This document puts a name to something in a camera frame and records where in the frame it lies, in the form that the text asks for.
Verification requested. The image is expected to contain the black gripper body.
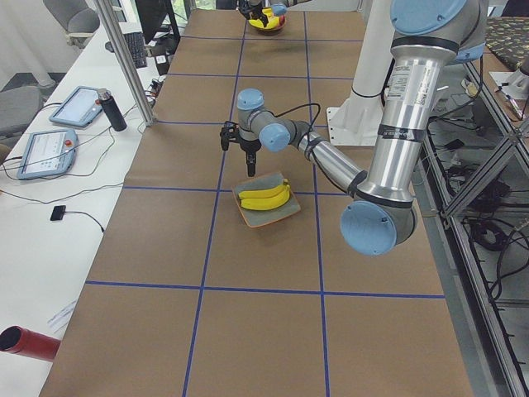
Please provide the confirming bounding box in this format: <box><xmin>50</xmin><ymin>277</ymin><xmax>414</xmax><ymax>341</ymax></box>
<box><xmin>237</xmin><ymin>0</ymin><xmax>268</xmax><ymax>21</ymax></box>
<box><xmin>239</xmin><ymin>137</ymin><xmax>260</xmax><ymax>153</ymax></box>

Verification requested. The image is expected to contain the yellow banana back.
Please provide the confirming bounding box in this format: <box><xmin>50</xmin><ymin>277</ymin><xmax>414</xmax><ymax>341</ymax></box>
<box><xmin>263</xmin><ymin>7</ymin><xmax>274</xmax><ymax>17</ymax></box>

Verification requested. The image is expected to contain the yellow banana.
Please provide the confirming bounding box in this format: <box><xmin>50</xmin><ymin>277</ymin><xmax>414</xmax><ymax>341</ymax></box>
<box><xmin>263</xmin><ymin>7</ymin><xmax>274</xmax><ymax>17</ymax></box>
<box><xmin>238</xmin><ymin>179</ymin><xmax>289</xmax><ymax>200</ymax></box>
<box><xmin>241</xmin><ymin>184</ymin><xmax>290</xmax><ymax>211</ymax></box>
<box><xmin>249</xmin><ymin>17</ymin><xmax>281</xmax><ymax>31</ymax></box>

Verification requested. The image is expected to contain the woven fruit basket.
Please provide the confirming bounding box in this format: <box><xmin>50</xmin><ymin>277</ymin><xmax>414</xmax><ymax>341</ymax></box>
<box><xmin>248</xmin><ymin>7</ymin><xmax>286</xmax><ymax>32</ymax></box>

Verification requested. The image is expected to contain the black box with label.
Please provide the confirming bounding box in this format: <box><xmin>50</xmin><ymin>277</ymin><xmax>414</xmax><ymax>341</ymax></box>
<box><xmin>145</xmin><ymin>44</ymin><xmax>173</xmax><ymax>76</ymax></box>

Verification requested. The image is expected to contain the black monitor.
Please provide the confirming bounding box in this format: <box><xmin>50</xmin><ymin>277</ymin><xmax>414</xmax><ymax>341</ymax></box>
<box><xmin>134</xmin><ymin>0</ymin><xmax>180</xmax><ymax>44</ymax></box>

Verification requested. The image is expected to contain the black keyboard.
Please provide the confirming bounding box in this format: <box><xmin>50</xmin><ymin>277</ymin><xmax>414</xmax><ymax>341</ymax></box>
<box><xmin>123</xmin><ymin>32</ymin><xmax>147</xmax><ymax>69</ymax></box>

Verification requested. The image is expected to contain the far teach pendant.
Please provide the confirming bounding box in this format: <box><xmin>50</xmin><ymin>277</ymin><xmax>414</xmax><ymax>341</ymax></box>
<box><xmin>49</xmin><ymin>86</ymin><xmax>102</xmax><ymax>128</ymax></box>

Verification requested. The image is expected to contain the teach pendant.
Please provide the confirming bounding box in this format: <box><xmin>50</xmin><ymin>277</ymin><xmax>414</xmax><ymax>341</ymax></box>
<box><xmin>17</xmin><ymin>128</ymin><xmax>79</xmax><ymax>180</ymax></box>
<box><xmin>49</xmin><ymin>86</ymin><xmax>102</xmax><ymax>128</ymax></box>

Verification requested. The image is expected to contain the small black puck device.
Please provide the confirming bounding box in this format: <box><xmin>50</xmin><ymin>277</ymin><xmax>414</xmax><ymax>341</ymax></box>
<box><xmin>50</xmin><ymin>205</ymin><xmax>66</xmax><ymax>222</ymax></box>

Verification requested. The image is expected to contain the near teach pendant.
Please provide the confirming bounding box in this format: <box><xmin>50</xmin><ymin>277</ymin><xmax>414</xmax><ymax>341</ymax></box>
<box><xmin>17</xmin><ymin>128</ymin><xmax>79</xmax><ymax>180</ymax></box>

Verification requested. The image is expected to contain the red cylinder bottle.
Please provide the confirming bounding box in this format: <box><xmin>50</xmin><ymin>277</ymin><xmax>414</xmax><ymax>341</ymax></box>
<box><xmin>1</xmin><ymin>326</ymin><xmax>61</xmax><ymax>362</ymax></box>

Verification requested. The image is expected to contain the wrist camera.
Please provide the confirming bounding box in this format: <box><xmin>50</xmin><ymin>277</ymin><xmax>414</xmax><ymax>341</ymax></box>
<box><xmin>220</xmin><ymin>121</ymin><xmax>241</xmax><ymax>151</ymax></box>

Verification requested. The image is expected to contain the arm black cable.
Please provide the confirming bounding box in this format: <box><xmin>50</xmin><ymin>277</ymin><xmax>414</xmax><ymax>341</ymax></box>
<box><xmin>274</xmin><ymin>103</ymin><xmax>322</xmax><ymax>137</ymax></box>

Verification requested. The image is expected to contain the white pedestal column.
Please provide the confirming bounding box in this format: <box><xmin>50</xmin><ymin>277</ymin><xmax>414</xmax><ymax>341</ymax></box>
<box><xmin>327</xmin><ymin>0</ymin><xmax>394</xmax><ymax>146</ymax></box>

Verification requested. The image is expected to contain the aluminium frame post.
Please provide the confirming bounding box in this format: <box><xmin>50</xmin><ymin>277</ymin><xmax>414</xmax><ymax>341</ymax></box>
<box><xmin>93</xmin><ymin>0</ymin><xmax>155</xmax><ymax>127</ymax></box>

